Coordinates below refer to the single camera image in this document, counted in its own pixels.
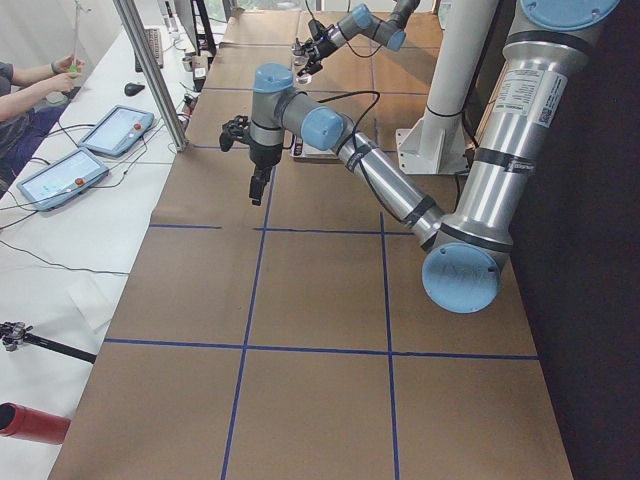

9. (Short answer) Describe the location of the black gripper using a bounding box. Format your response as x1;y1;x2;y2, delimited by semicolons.
292;24;345;78
249;141;280;206

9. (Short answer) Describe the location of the clear glass sauce bottle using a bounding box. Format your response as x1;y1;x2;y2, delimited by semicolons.
291;39;315;85

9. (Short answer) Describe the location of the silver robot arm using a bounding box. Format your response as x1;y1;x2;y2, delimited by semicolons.
291;0;420;80
241;1;615;314

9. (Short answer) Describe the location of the silver digital kitchen scale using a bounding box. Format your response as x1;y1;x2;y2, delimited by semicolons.
290;136;341;164

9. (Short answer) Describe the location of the blue teach pendant far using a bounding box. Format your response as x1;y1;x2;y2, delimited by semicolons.
78;105;155;158

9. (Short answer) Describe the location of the blue teach pendant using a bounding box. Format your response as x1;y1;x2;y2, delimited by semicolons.
17;147;109;212
78;105;155;158

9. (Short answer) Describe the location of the black keyboard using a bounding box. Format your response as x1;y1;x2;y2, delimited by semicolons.
144;28;164;69

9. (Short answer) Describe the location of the black computer mouse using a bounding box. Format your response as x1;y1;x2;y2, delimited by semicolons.
123;82;145;97

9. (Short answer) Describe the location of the blue teach pendant near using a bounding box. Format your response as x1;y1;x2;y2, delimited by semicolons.
17;147;109;212

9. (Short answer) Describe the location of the seated person grey shirt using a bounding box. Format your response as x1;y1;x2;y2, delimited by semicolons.
1;55;85;192

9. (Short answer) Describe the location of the black tripod rod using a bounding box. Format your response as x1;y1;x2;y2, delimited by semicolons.
1;322;97;364

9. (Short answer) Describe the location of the red cylinder tube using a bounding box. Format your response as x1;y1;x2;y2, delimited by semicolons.
1;402;71;445

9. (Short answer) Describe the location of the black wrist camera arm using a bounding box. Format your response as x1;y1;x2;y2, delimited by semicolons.
219;115;250;152

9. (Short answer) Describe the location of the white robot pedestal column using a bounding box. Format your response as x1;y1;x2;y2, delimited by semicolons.
396;0;498;175

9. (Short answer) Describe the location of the aluminium frame post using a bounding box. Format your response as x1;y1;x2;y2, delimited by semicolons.
113;0;188;152

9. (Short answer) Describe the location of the green handled grabber tool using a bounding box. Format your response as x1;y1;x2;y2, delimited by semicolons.
68;0;92;73

